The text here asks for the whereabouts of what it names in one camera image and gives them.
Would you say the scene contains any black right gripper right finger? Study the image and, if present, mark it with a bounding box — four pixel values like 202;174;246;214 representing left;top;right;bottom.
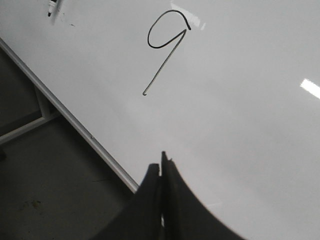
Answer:
161;151;242;240

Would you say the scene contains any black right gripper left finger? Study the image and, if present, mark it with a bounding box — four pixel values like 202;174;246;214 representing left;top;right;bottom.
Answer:
92;163;162;240

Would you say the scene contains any white black whiteboard marker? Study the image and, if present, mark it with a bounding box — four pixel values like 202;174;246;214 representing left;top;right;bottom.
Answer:
47;0;58;17

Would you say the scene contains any white whiteboard with aluminium frame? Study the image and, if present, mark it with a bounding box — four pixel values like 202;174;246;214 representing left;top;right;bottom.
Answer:
0;0;320;240

